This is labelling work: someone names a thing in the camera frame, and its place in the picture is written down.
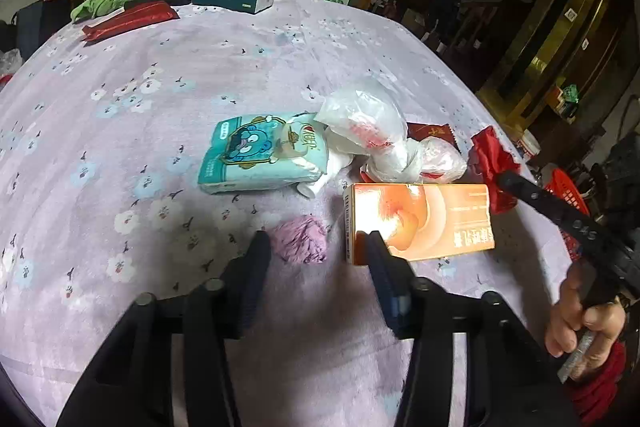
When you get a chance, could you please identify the plastic bag on sofa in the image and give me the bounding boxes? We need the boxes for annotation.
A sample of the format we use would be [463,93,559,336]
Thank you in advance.
[0,49,23,78]

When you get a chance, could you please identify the clear plastic bag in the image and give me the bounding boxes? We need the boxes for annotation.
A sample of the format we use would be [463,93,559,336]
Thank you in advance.
[316,81,466,184]

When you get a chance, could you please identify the red plastic mesh basket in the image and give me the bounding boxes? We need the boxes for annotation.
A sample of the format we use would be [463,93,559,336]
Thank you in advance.
[541,167,591,263]

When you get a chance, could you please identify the person's right hand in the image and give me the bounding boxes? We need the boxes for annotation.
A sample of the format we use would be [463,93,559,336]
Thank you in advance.
[544,261,626,381]

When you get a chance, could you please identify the teal tissue pack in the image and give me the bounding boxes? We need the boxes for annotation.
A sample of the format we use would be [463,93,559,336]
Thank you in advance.
[198,112,330,194]

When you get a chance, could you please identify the dark red snack wrapper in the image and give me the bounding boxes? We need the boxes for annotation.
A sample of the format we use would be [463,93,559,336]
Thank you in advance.
[408,122,460,150]

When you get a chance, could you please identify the white plastic bucket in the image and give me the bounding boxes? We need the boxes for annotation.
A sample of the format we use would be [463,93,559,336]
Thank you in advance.
[515,130,540,162]

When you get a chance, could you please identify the orange medicine box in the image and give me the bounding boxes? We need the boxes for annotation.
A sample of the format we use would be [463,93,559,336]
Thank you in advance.
[343,183,495,265]

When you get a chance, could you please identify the green cloth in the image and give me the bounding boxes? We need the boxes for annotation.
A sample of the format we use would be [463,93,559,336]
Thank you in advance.
[70,0,132,24]

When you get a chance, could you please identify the red flat pouch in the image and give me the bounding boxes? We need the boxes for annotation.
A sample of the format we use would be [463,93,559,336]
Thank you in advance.
[82,1,179,44]

